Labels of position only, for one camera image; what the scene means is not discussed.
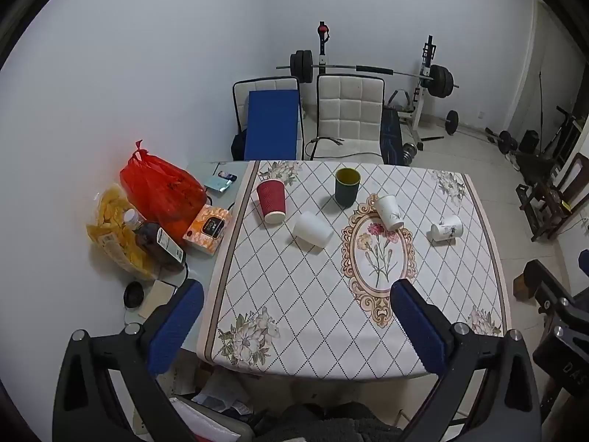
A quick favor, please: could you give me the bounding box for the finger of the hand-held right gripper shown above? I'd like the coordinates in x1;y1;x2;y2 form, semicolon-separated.
525;259;589;332

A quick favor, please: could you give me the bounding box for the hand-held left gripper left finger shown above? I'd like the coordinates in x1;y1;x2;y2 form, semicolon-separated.
52;280;205;442

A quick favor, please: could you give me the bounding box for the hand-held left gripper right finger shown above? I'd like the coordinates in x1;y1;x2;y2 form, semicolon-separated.
390;279;543;442

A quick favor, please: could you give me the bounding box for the dark green cup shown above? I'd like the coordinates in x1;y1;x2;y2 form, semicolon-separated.
334;168;361;207

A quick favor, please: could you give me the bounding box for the white printed paper cup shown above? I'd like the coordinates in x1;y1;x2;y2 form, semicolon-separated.
430;215;463;243
374;194;405;231

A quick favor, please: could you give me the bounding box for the plain white plastic cup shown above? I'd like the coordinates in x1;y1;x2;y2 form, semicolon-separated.
293;212;334;249

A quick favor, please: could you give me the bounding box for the red ribbed paper cup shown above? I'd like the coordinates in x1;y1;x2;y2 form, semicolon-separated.
257;179;288;225

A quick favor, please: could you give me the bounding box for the small brown box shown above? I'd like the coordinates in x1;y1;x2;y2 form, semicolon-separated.
512;274;537;301

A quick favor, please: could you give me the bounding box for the beige square pad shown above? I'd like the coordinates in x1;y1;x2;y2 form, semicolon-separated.
138;280;179;318

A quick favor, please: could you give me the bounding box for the black round lid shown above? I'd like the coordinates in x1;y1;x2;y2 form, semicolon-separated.
124;282;145;308

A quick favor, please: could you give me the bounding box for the pile of papers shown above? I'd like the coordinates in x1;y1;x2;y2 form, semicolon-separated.
169;363;258;442

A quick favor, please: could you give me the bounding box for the dark wooden chair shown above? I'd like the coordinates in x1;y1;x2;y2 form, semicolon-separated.
515;151;589;242

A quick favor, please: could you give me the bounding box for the dark liquid bottle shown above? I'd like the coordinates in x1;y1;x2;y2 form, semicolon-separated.
123;209;187;271

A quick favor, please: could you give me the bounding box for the orange tissue box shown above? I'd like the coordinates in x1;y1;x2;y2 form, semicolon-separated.
183;206;233;255

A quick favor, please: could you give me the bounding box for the bag of yellow chips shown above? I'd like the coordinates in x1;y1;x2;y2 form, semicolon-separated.
86;184;157;281

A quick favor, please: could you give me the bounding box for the floral diamond-pattern tablecloth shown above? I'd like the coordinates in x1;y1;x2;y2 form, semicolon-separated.
197;160;512;380

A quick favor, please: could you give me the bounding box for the red plastic bag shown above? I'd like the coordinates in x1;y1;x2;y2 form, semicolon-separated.
120;140;208;240

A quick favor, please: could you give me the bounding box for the short barbell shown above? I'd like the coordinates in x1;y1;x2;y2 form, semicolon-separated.
444;109;518;154

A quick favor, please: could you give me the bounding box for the black exercise machine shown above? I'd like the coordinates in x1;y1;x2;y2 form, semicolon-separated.
542;105;586;159

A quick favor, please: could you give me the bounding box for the black bag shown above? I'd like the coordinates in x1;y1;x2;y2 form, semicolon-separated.
230;130;249;161

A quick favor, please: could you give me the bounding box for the dark blue bench pad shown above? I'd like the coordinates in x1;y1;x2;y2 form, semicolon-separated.
380;107;406;166

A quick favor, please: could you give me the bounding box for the white weight bench rack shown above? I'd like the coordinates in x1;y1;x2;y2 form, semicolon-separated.
315;21;445;148

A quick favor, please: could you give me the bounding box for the long barbell with plates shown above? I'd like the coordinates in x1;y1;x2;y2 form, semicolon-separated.
276;50;460;98

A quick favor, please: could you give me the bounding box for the blue cushion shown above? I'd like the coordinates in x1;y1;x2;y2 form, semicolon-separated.
244;91;299;162

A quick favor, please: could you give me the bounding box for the white quilted chair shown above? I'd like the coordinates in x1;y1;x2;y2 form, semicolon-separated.
232;76;305;162
304;74;386;164

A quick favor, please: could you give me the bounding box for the black cable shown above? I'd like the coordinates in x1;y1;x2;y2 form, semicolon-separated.
304;136;382;159

